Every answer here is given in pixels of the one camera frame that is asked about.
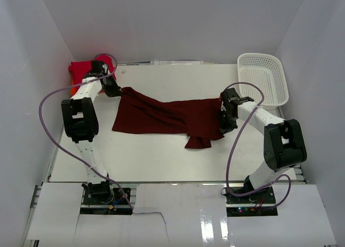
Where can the dark red t-shirt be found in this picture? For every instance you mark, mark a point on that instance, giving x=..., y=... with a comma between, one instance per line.
x=198, y=119

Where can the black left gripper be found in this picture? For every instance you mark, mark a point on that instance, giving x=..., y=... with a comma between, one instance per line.
x=112, y=88

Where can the folded orange t-shirt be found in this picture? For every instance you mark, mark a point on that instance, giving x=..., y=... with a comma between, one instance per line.
x=75, y=89

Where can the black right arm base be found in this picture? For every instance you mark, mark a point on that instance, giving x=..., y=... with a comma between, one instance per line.
x=259, y=204

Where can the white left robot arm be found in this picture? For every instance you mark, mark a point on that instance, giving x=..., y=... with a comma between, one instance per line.
x=81, y=125

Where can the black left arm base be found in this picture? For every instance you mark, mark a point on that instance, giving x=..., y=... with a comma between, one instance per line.
x=104, y=201

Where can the white perforated plastic basket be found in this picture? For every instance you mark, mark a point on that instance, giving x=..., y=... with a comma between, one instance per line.
x=262, y=75

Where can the folded bright red t-shirt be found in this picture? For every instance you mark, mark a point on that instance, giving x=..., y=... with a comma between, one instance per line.
x=78, y=69

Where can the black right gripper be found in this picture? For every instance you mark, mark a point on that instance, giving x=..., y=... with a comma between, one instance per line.
x=226, y=121

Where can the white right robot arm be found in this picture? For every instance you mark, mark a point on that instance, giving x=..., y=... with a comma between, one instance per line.
x=283, y=147

